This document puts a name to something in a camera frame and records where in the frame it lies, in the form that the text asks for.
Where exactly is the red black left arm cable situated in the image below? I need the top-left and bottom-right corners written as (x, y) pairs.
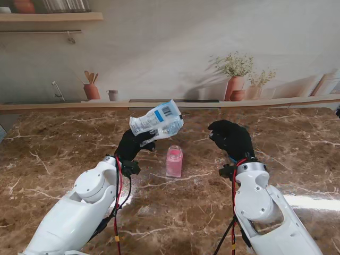
top-left (111, 156), bottom-right (133, 255)

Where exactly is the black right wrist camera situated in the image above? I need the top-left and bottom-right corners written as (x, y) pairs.
top-left (218, 164), bottom-right (236, 179)

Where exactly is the printed kitchen backdrop banner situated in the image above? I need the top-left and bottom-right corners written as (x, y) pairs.
top-left (0, 0), bottom-right (340, 115)

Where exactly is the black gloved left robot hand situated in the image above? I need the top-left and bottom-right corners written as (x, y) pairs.
top-left (114, 129), bottom-right (157, 163)

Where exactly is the clear bottle with pink seasoning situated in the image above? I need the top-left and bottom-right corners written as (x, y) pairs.
top-left (166, 144), bottom-right (184, 178)

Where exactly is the red black right arm cable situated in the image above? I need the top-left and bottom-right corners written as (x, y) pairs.
top-left (214, 159), bottom-right (248, 255)

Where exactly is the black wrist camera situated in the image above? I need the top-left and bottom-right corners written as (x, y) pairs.
top-left (218, 164), bottom-right (236, 179)
top-left (121, 160), bottom-right (141, 177)

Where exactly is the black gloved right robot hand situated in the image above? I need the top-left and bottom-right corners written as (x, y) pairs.
top-left (207, 119), bottom-right (258, 163)

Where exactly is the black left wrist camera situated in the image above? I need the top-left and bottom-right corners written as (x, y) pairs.
top-left (121, 160), bottom-right (141, 177)

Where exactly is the white blue seasoning refill bag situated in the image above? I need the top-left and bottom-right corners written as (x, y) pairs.
top-left (129, 99), bottom-right (184, 148)

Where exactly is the red black arm cable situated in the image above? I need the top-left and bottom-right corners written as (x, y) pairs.
top-left (111, 156), bottom-right (133, 255)
top-left (214, 159), bottom-right (248, 255)

